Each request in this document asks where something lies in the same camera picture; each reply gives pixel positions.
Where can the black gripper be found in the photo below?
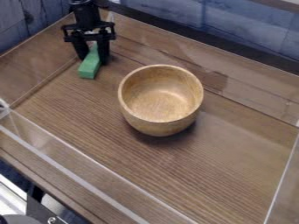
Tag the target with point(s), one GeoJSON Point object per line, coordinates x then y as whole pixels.
{"type": "Point", "coordinates": [89, 28]}

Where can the green rectangular block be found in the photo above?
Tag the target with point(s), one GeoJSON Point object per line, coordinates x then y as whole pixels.
{"type": "Point", "coordinates": [89, 65]}

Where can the wooden bowl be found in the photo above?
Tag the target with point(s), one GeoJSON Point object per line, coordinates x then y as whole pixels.
{"type": "Point", "coordinates": [160, 97]}

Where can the clear acrylic corner bracket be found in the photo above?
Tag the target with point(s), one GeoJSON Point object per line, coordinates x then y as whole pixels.
{"type": "Point", "coordinates": [111, 17]}

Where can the clear acrylic enclosure wall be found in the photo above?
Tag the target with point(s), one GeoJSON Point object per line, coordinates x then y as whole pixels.
{"type": "Point", "coordinates": [211, 175]}

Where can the black metal bracket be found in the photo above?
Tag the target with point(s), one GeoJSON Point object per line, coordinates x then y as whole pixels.
{"type": "Point", "coordinates": [48, 211]}

